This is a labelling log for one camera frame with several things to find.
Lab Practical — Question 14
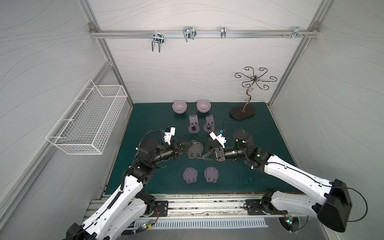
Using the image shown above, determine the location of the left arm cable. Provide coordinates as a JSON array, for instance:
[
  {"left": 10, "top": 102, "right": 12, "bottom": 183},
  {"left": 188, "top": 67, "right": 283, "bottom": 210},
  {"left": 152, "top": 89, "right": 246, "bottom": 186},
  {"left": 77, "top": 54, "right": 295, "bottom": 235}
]
[{"left": 136, "top": 129, "right": 164, "bottom": 151}]

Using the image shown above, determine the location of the brown metal jewelry stand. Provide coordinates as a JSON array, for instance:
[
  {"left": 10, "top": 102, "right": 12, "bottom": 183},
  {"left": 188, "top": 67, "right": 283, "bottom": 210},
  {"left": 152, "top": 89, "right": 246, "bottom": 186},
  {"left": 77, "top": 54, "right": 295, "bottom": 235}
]
[{"left": 230, "top": 66, "right": 278, "bottom": 120}]

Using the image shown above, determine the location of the aluminium top rail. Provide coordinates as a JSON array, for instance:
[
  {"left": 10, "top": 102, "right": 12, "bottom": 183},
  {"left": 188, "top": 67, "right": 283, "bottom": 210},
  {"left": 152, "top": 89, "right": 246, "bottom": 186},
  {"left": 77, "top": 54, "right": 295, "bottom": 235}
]
[{"left": 90, "top": 28, "right": 320, "bottom": 40}]

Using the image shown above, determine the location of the metal double hook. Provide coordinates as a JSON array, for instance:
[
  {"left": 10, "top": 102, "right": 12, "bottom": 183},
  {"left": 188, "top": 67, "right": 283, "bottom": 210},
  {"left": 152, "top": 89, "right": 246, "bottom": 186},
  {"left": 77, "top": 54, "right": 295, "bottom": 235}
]
[
  {"left": 152, "top": 33, "right": 165, "bottom": 53},
  {"left": 183, "top": 27, "right": 197, "bottom": 42}
]

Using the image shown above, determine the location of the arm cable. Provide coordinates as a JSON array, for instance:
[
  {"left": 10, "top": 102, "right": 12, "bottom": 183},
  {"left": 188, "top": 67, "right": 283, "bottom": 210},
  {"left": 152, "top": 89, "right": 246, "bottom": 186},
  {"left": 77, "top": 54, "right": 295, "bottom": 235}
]
[
  {"left": 136, "top": 129, "right": 164, "bottom": 151},
  {"left": 329, "top": 185, "right": 369, "bottom": 223}
]

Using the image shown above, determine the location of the white wire basket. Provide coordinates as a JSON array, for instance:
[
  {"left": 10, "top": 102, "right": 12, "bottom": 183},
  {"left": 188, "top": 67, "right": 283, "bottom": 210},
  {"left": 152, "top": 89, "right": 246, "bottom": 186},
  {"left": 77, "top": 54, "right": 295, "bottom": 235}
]
[{"left": 46, "top": 80, "right": 128, "bottom": 155}]

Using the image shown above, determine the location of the green table mat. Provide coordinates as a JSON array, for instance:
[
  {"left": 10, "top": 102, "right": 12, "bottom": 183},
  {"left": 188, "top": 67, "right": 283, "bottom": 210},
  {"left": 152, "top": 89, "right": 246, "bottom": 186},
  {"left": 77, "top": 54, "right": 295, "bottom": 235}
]
[{"left": 105, "top": 103, "right": 295, "bottom": 195}]

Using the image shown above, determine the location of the pink bowl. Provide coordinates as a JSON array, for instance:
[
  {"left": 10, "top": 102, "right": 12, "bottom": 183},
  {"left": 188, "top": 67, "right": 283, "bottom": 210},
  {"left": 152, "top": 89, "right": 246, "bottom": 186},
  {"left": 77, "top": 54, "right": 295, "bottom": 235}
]
[
  {"left": 196, "top": 100, "right": 212, "bottom": 113},
  {"left": 172, "top": 100, "right": 188, "bottom": 114}
]

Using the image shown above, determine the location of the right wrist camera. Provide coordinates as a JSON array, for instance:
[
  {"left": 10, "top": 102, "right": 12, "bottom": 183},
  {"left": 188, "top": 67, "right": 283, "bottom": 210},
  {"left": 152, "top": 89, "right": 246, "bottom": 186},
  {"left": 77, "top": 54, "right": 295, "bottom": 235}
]
[{"left": 210, "top": 129, "right": 227, "bottom": 148}]

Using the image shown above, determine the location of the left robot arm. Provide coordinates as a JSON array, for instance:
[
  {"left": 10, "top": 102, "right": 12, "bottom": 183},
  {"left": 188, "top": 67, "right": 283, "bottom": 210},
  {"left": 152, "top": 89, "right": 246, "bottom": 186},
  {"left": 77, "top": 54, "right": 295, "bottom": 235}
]
[{"left": 66, "top": 139, "right": 194, "bottom": 240}]

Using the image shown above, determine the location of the metal double hook left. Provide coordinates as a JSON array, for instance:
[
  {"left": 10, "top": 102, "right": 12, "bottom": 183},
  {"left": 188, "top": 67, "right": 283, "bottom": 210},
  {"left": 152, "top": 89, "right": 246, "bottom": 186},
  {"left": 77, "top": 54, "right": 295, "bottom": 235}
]
[{"left": 152, "top": 33, "right": 165, "bottom": 53}]

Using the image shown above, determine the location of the right pink bowl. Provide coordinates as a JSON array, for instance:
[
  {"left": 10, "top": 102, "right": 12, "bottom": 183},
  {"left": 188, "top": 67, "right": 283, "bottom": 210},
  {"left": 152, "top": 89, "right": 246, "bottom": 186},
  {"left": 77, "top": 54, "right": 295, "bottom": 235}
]
[{"left": 196, "top": 100, "right": 212, "bottom": 113}]

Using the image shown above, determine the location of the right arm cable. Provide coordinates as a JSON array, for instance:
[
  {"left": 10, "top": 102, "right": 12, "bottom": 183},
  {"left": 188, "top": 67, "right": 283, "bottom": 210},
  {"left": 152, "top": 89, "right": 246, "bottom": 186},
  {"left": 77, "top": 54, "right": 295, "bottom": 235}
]
[{"left": 329, "top": 185, "right": 369, "bottom": 223}]

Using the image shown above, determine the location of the purple phone stand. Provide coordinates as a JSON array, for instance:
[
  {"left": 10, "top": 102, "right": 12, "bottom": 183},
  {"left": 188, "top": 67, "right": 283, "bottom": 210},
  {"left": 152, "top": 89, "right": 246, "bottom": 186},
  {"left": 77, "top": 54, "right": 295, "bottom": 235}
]
[
  {"left": 204, "top": 115, "right": 215, "bottom": 133},
  {"left": 204, "top": 167, "right": 219, "bottom": 183},
  {"left": 188, "top": 115, "right": 200, "bottom": 134},
  {"left": 183, "top": 168, "right": 198, "bottom": 184}
]

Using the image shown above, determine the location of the small metal hook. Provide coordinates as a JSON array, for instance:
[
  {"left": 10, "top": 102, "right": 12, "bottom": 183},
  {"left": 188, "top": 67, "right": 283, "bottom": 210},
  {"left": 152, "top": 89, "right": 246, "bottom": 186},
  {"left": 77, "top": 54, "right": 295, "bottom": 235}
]
[{"left": 221, "top": 27, "right": 227, "bottom": 39}]

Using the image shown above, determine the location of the left pink bowl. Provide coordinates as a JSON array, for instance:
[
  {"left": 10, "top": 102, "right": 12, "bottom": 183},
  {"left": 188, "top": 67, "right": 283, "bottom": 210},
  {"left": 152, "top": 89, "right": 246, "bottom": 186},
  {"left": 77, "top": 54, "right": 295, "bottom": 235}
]
[{"left": 172, "top": 100, "right": 188, "bottom": 114}]

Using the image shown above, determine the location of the metal double hook middle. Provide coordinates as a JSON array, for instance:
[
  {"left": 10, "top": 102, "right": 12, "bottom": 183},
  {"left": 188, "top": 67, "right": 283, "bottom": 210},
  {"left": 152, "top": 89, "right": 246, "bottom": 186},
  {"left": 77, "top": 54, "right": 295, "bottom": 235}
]
[{"left": 183, "top": 27, "right": 197, "bottom": 42}]

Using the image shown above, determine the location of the white vent strip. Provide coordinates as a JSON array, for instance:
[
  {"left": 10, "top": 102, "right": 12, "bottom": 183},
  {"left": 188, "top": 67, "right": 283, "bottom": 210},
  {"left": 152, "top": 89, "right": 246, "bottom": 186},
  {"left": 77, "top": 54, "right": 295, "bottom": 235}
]
[{"left": 150, "top": 217, "right": 269, "bottom": 230}]

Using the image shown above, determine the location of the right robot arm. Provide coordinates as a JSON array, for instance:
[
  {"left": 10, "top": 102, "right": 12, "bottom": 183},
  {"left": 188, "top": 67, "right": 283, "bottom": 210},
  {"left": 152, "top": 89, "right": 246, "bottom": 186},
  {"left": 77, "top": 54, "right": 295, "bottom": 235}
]
[{"left": 203, "top": 130, "right": 353, "bottom": 233}]

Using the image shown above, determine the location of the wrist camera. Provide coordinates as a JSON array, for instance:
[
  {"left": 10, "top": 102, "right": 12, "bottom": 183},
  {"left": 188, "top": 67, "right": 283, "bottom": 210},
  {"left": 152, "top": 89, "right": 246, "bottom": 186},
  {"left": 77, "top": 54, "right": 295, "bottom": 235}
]
[
  {"left": 162, "top": 127, "right": 176, "bottom": 145},
  {"left": 210, "top": 129, "right": 227, "bottom": 148}
]

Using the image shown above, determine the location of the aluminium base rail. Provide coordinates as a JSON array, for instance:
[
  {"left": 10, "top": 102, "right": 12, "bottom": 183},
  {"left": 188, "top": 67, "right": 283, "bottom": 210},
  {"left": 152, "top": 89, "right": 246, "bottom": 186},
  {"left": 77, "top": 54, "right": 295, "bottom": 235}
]
[{"left": 83, "top": 193, "right": 310, "bottom": 222}]

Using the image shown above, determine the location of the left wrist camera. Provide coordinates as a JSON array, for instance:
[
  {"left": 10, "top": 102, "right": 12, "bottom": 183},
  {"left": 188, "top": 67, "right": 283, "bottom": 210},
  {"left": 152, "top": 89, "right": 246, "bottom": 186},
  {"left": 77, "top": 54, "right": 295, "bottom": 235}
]
[{"left": 162, "top": 127, "right": 176, "bottom": 145}]

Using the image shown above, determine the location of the metal hook right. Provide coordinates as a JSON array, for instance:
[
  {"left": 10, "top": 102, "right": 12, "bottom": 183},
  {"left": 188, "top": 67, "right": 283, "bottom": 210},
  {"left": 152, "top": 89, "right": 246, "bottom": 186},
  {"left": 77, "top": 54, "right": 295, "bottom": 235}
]
[{"left": 282, "top": 27, "right": 309, "bottom": 39}]

